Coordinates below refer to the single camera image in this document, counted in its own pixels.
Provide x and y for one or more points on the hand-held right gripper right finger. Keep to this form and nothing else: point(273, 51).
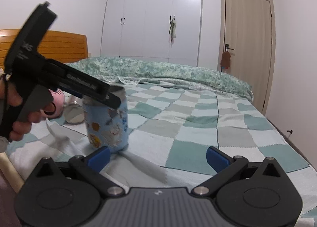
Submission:
point(216, 159)

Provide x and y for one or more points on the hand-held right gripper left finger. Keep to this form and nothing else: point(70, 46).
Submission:
point(101, 158)

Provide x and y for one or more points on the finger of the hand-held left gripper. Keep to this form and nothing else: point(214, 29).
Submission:
point(112, 99)

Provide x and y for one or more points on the blue cup with stickers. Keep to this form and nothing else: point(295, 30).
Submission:
point(106, 128)

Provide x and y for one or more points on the pink cup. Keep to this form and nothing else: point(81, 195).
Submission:
point(59, 104)

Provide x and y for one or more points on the person's left hand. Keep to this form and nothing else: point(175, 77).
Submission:
point(21, 124)

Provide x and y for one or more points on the checkered blanket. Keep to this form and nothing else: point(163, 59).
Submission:
point(198, 130)

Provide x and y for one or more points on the wooden bed headboard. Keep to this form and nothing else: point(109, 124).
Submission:
point(63, 46)

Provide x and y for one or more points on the green floral quilt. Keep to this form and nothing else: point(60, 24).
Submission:
point(161, 71)

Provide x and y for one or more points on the white wardrobe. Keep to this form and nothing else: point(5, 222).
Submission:
point(138, 19)

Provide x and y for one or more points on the green hanging pendant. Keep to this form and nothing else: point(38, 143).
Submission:
point(172, 30)

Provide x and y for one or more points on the brown plush toy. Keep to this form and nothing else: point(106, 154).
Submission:
point(225, 61)

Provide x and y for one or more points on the beige door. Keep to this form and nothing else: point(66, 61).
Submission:
point(247, 43)

